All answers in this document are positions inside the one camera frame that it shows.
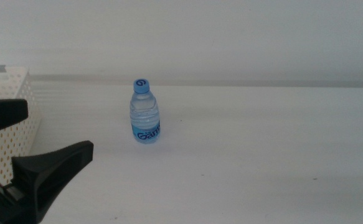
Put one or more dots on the clear water bottle blue cap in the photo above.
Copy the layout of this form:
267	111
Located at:
144	115

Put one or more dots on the white perforated plastic basket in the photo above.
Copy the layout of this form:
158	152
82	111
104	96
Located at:
16	140

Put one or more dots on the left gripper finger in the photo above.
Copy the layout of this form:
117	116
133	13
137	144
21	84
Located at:
0	115
50	168

